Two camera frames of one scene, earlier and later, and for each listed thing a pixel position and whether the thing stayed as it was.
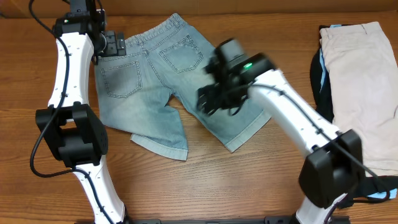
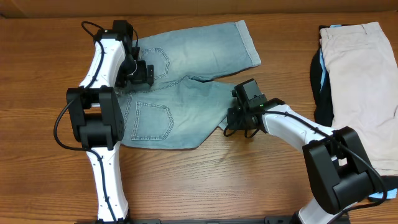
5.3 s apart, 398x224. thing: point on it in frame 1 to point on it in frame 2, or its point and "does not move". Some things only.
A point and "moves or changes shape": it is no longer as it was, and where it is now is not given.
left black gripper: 115,43 to 144,74
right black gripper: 208,100 to 234,118
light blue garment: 387,195 does not move
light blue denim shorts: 167,60 moves or changes shape
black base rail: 267,219 does not move
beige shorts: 363,81 does not move
